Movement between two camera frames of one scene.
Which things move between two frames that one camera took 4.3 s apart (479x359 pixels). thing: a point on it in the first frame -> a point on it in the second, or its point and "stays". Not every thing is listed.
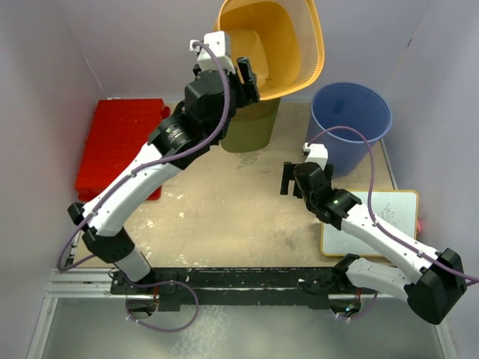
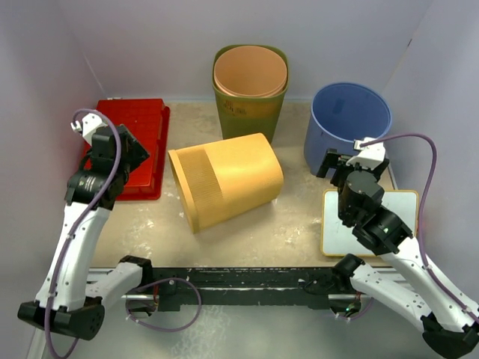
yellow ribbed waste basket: (282, 39) -> (222, 179)
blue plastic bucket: (342, 104) stays
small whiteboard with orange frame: (397, 209) stays
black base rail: (233, 289) stays
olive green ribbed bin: (251, 126) stays
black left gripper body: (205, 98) -> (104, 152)
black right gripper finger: (297, 191) -> (340, 176)
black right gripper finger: (288, 174) -> (331, 159)
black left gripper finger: (248, 93) -> (132, 152)
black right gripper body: (327, 176) -> (342, 213)
